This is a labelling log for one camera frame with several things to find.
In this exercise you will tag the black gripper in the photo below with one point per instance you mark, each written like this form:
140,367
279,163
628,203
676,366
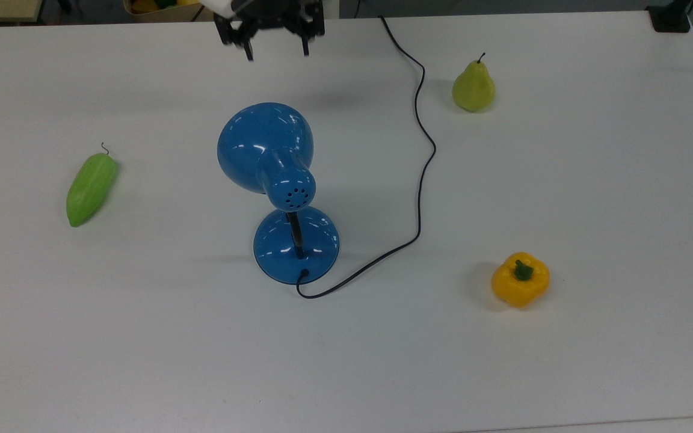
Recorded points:
280,13

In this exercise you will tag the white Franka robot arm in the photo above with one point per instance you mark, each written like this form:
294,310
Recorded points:
220,5

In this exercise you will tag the blue desk lamp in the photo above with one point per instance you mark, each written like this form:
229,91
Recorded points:
265,144

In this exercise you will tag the yellow bin with produce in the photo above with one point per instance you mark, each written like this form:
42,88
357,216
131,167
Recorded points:
154,7

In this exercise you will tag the yellow-green pear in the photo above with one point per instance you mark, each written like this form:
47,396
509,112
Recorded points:
473,90

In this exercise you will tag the yellow bell pepper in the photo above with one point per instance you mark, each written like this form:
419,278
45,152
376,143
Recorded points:
518,288

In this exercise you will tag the black clamp block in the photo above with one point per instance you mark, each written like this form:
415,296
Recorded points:
671,18

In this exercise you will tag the white table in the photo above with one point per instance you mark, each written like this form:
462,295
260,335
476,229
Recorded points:
623,426

